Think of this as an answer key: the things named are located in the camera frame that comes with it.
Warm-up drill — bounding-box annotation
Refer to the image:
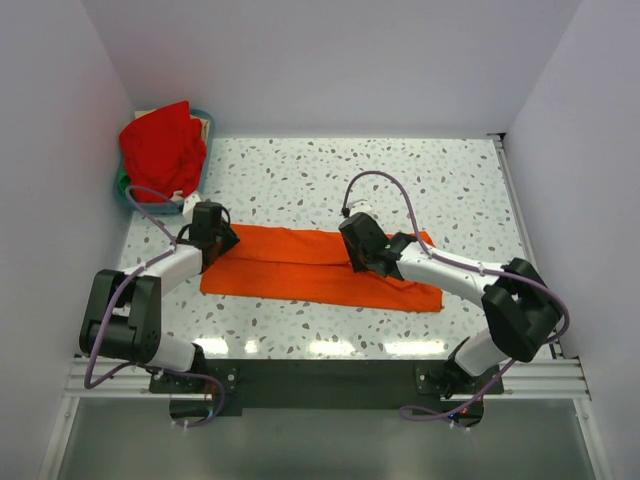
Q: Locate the orange t-shirt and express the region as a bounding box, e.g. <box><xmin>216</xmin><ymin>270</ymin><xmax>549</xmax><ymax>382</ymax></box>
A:
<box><xmin>200</xmin><ymin>224</ymin><xmax>443</xmax><ymax>313</ymax></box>

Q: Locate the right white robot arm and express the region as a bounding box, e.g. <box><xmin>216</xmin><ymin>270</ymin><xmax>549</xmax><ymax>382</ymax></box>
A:
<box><xmin>339</xmin><ymin>212</ymin><xmax>563</xmax><ymax>393</ymax></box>

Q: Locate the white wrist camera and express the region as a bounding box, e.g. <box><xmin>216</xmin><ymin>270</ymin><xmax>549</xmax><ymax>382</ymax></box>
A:
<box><xmin>347</xmin><ymin>199</ymin><xmax>374</xmax><ymax>216</ymax></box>
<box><xmin>182</xmin><ymin>192</ymin><xmax>201</xmax><ymax>222</ymax></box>

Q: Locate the red t-shirt in basket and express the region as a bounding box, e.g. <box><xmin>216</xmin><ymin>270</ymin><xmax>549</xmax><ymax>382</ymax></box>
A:
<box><xmin>119</xmin><ymin>100</ymin><xmax>207</xmax><ymax>203</ymax></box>

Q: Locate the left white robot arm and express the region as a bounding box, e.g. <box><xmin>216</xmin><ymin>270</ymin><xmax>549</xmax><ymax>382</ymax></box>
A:
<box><xmin>79</xmin><ymin>201</ymin><xmax>239</xmax><ymax>392</ymax></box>

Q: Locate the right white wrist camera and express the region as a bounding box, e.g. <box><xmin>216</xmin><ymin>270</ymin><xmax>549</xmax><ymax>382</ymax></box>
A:
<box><xmin>347</xmin><ymin>199</ymin><xmax>374</xmax><ymax>216</ymax></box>

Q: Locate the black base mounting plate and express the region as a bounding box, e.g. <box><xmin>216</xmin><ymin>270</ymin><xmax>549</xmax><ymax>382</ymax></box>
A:
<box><xmin>148</xmin><ymin>357</ymin><xmax>505</xmax><ymax>417</ymax></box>

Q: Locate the teal plastic basket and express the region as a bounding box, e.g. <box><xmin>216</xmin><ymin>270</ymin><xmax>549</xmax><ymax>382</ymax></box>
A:
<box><xmin>112</xmin><ymin>108</ymin><xmax>215</xmax><ymax>215</ymax></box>

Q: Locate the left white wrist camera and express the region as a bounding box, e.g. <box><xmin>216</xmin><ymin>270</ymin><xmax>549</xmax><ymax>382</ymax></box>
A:
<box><xmin>182</xmin><ymin>192</ymin><xmax>201</xmax><ymax>222</ymax></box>

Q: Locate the aluminium front rail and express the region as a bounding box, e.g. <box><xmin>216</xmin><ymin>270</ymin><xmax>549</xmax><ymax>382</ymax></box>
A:
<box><xmin>64</xmin><ymin>355</ymin><xmax>166</xmax><ymax>399</ymax></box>

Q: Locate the green garment in basket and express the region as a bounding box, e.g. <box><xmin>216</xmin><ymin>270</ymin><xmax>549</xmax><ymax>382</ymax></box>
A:
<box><xmin>115</xmin><ymin>169</ymin><xmax>131</xmax><ymax>200</ymax></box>

